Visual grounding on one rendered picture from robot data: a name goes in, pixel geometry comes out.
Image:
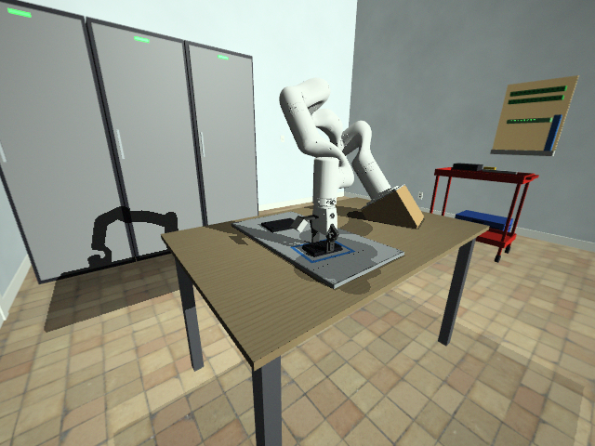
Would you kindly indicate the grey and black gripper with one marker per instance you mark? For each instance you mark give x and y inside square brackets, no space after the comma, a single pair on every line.
[327,222]

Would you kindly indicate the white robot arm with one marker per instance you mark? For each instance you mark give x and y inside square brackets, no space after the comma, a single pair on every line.
[331,169]

